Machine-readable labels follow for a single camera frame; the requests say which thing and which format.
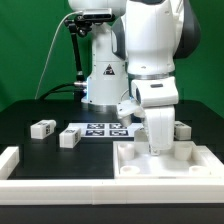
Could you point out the white square tabletop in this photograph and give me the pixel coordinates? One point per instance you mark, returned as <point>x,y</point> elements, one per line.
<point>132,160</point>

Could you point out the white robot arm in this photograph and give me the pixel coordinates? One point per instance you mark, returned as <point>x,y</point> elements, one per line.
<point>135,43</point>

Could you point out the white U-shaped fence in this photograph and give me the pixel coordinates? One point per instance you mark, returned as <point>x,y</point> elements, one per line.
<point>99,191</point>

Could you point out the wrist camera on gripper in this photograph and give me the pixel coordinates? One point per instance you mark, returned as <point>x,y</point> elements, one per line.
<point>126,109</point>

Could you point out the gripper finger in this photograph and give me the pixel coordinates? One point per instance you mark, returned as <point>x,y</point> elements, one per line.
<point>154,152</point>

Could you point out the white marker base plate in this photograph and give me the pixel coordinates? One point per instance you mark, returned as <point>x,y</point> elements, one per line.
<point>105,129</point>

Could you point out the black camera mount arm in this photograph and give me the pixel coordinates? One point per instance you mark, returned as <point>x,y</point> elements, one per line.
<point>77,50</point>

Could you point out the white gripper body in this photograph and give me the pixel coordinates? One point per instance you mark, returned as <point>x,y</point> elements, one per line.
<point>157,99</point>

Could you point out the grey camera on mount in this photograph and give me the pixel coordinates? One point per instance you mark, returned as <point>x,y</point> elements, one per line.
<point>97,14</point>

